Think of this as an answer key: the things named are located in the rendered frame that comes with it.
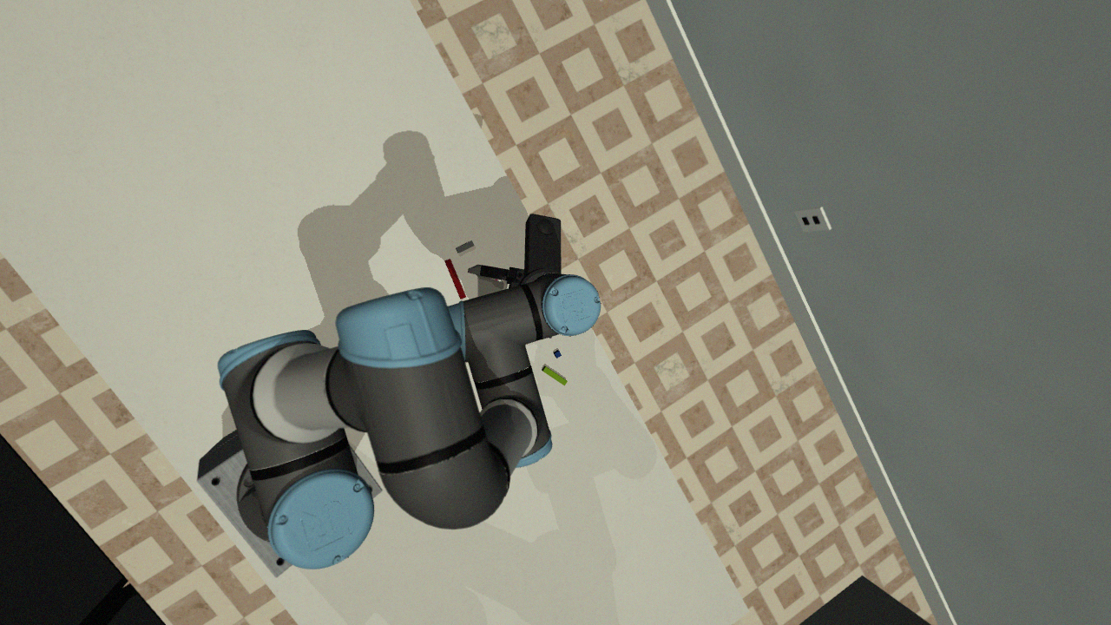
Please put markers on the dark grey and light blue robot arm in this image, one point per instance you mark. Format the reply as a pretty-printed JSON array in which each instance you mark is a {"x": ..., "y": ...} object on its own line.
[{"x": 399, "y": 374}]

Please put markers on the lime green rectangular bar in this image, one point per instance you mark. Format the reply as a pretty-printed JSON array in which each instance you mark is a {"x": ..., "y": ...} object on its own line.
[{"x": 554, "y": 375}]

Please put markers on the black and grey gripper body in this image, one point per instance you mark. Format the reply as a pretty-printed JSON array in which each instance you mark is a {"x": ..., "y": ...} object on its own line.
[{"x": 515, "y": 280}]

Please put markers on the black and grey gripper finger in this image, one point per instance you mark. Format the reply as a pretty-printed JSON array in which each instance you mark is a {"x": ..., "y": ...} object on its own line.
[{"x": 486, "y": 278}]

